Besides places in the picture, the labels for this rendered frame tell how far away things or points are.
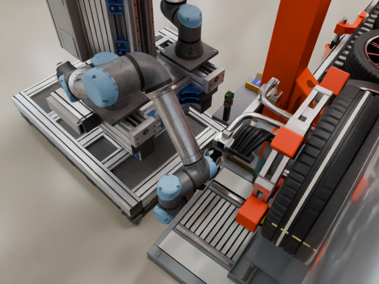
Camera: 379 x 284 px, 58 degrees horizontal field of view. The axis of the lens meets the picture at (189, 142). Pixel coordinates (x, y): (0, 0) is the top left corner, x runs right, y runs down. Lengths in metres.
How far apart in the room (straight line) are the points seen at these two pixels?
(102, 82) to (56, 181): 1.49
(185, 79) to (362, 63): 1.26
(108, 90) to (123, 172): 1.14
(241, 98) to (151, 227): 0.95
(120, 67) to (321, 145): 0.63
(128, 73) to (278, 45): 0.81
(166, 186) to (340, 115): 0.57
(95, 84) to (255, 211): 0.66
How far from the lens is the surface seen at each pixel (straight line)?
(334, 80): 1.38
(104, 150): 2.22
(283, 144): 1.06
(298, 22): 1.54
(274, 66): 1.69
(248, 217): 1.19
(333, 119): 1.12
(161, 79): 1.07
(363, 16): 3.08
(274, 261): 1.87
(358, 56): 2.64
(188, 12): 1.73
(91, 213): 2.23
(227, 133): 1.22
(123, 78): 1.02
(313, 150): 1.08
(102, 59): 1.47
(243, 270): 1.88
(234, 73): 3.03
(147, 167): 2.10
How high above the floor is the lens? 1.93
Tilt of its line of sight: 52 degrees down
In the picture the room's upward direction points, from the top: 2 degrees clockwise
